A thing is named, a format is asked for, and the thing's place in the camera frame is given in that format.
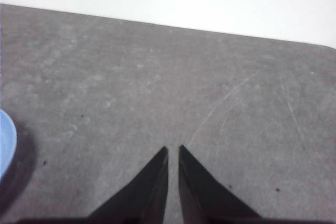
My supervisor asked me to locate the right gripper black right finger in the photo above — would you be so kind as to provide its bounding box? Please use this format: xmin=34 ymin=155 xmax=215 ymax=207
xmin=178 ymin=144 xmax=263 ymax=220

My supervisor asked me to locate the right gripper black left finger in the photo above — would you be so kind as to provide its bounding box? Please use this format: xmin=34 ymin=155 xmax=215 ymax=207
xmin=89 ymin=146 xmax=169 ymax=220

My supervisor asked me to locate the blue plate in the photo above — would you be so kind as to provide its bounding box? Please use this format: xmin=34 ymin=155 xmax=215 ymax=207
xmin=0 ymin=109 xmax=18 ymax=184

